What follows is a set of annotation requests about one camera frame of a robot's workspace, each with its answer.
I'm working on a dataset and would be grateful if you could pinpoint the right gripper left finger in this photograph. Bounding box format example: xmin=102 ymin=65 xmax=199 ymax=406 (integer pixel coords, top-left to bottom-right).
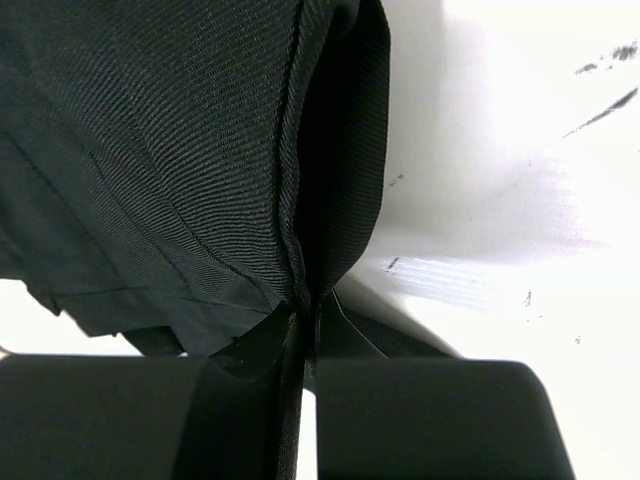
xmin=1 ymin=307 xmax=304 ymax=479

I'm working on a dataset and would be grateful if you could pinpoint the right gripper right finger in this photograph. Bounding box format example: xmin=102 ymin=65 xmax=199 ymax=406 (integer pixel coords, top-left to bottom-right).
xmin=312 ymin=289 xmax=574 ymax=479

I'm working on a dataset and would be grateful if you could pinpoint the black pleated skirt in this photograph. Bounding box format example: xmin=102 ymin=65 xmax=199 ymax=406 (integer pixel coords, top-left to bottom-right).
xmin=0 ymin=0 xmax=392 ymax=359

